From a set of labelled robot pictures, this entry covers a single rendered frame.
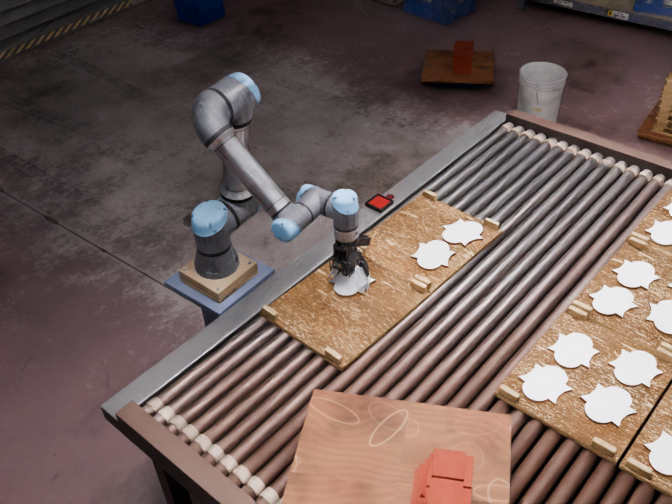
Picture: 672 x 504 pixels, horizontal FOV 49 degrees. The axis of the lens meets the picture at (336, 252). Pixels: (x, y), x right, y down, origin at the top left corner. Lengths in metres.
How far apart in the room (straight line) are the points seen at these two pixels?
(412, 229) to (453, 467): 1.14
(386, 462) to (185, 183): 3.12
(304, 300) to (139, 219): 2.23
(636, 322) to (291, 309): 1.03
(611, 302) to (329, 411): 0.97
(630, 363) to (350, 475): 0.88
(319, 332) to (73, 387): 1.62
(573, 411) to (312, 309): 0.81
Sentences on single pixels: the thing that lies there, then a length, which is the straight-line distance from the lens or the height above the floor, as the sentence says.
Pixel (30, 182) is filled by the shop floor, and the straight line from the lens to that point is 4.99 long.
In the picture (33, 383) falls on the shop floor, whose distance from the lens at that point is 3.63.
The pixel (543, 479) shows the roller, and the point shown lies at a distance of 1.94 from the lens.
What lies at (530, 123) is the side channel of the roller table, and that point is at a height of 0.94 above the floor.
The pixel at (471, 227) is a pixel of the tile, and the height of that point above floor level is 0.95.
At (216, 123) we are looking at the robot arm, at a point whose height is 1.51.
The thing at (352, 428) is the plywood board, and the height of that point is 1.04.
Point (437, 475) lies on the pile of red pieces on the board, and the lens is 1.60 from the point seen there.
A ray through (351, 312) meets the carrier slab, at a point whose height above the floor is 0.94.
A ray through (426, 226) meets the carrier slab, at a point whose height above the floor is 0.94.
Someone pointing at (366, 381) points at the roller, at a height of 0.92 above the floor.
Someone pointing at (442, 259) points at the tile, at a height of 0.95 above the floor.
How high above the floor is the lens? 2.52
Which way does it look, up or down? 40 degrees down
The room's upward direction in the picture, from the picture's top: 3 degrees counter-clockwise
